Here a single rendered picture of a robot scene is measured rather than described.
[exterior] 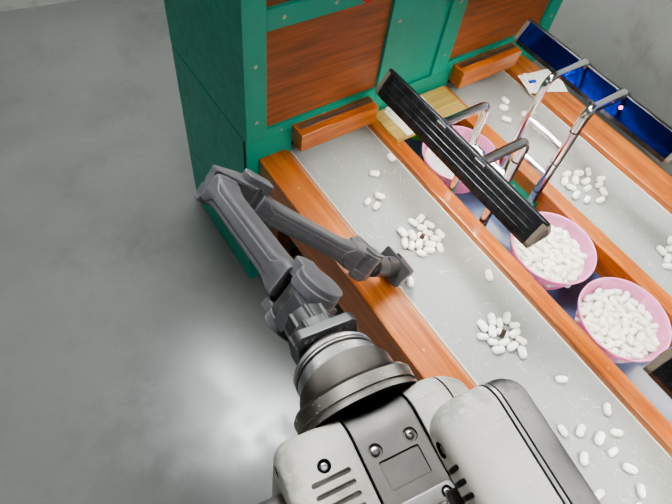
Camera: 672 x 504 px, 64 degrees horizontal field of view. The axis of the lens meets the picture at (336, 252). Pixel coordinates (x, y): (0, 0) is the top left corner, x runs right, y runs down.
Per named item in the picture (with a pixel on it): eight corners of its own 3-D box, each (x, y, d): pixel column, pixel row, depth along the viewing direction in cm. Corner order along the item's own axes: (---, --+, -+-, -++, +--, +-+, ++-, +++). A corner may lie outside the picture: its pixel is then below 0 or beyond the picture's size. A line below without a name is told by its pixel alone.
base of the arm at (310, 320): (304, 398, 75) (296, 340, 68) (283, 359, 81) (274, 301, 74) (359, 375, 78) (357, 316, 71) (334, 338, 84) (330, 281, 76)
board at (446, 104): (397, 143, 183) (397, 140, 182) (371, 115, 189) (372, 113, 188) (468, 112, 195) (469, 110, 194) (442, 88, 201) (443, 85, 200)
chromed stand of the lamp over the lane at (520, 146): (438, 263, 168) (487, 165, 131) (400, 219, 176) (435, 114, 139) (483, 239, 175) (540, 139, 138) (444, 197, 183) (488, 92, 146)
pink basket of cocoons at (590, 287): (613, 391, 150) (632, 379, 142) (545, 317, 161) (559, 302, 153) (669, 345, 160) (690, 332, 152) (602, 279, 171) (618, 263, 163)
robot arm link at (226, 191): (178, 190, 108) (205, 149, 106) (230, 211, 118) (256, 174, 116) (279, 342, 79) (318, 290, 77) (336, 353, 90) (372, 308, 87)
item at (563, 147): (527, 214, 183) (593, 114, 146) (488, 175, 191) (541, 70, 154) (564, 193, 190) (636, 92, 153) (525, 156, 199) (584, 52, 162)
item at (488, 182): (526, 250, 128) (538, 232, 122) (374, 92, 154) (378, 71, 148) (548, 236, 131) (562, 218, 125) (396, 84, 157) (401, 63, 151)
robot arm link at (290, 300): (284, 340, 77) (306, 312, 76) (260, 297, 84) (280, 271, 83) (328, 353, 83) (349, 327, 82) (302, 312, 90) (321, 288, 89)
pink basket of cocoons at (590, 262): (564, 315, 162) (579, 300, 154) (486, 268, 169) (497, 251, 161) (593, 257, 176) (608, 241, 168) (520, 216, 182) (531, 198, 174)
